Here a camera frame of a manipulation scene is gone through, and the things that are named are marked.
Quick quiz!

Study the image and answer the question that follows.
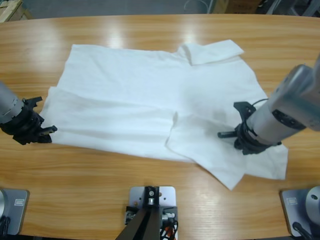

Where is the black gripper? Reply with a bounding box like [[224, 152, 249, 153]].
[[0, 107, 58, 146], [217, 122, 282, 156]]

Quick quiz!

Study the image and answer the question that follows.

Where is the white polo shirt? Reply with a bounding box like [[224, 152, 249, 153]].
[[39, 38, 290, 191]]

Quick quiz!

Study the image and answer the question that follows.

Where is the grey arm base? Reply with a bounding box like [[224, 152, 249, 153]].
[[0, 188, 30, 236], [279, 185, 320, 237]]

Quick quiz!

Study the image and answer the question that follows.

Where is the silver black clamp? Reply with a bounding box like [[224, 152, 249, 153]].
[[161, 206, 179, 224], [124, 205, 139, 225]]

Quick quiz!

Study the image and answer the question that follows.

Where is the wooden pallet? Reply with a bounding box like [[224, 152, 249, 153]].
[[0, 0, 33, 23]]

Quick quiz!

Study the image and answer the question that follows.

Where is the brown cardboard box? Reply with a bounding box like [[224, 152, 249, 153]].
[[215, 0, 258, 15]]

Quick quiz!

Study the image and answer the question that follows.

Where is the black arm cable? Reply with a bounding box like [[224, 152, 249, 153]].
[[249, 98, 270, 107]]

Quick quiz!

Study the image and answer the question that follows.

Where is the black base cable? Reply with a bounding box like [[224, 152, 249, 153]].
[[291, 221, 316, 240], [0, 216, 11, 236]]

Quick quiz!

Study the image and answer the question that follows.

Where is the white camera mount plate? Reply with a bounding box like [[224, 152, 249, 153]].
[[128, 185, 178, 240]]

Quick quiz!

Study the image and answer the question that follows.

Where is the orange black braided cable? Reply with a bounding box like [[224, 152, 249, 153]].
[[159, 221, 179, 240]]

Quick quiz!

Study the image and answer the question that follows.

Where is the dark camera post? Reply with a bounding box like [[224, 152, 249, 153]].
[[117, 185, 161, 240]]

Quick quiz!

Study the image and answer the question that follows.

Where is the grey metal frame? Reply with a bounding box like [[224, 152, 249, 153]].
[[264, 0, 320, 18]]

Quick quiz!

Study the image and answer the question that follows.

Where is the white cable loop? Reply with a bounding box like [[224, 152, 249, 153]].
[[183, 0, 210, 13]]

